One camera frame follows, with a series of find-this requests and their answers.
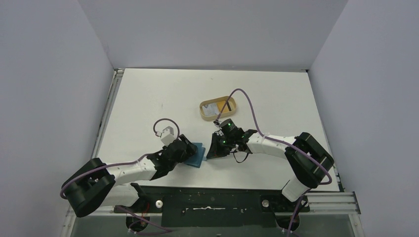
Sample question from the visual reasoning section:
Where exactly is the teal leather card holder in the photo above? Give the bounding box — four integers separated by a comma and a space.
183, 143, 206, 168

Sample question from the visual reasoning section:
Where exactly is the beige oval plastic tray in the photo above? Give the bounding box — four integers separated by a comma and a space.
199, 96, 237, 121

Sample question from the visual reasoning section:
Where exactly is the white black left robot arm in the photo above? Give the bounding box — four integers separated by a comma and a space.
60, 135, 202, 217

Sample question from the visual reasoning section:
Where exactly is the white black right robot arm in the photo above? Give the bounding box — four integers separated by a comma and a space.
207, 119, 335, 211

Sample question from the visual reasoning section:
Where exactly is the grey VIP card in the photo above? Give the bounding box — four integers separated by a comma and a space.
202, 103, 219, 117

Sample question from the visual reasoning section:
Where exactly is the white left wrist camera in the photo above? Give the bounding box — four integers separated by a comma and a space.
160, 126, 176, 146

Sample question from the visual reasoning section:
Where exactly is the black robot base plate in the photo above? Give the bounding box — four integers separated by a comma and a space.
80, 185, 310, 230

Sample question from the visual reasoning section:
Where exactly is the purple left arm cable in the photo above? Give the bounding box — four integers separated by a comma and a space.
60, 118, 181, 236

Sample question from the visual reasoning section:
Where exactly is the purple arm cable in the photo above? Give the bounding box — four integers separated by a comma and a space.
213, 88, 333, 237
60, 118, 181, 236

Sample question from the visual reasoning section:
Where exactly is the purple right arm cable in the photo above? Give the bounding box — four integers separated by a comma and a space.
213, 88, 333, 237

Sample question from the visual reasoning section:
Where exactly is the aluminium frame rail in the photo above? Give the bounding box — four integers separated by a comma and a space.
59, 68, 125, 237

